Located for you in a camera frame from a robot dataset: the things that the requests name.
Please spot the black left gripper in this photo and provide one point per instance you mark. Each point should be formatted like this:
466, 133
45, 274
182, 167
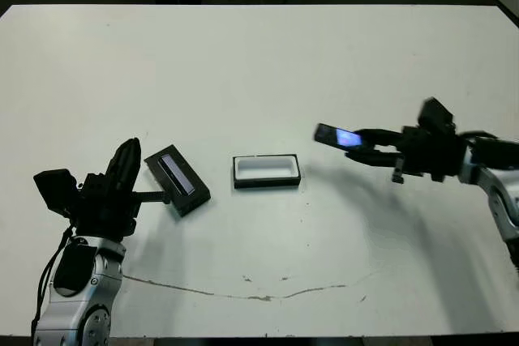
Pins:
105, 214

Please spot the small black phone device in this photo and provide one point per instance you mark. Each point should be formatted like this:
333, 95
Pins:
332, 135

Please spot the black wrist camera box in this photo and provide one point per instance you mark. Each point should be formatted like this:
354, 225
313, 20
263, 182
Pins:
436, 115
57, 192

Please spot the black box base white insert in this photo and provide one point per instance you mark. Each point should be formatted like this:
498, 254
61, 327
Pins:
265, 171

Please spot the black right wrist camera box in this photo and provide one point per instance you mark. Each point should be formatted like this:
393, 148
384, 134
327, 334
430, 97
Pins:
436, 115

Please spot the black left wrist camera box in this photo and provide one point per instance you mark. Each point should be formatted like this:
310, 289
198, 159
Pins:
57, 192

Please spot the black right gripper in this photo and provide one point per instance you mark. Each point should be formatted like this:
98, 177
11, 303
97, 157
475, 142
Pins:
430, 155

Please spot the black box lid with stripe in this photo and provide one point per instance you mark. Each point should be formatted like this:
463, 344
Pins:
190, 198

